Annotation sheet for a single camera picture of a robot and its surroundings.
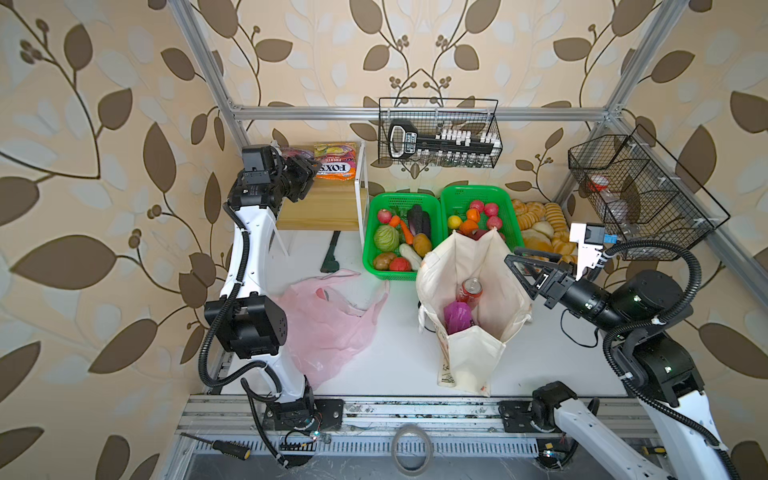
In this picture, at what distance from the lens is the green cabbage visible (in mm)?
1028

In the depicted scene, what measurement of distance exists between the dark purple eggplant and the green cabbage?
10 cm

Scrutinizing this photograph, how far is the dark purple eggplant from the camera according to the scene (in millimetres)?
1102
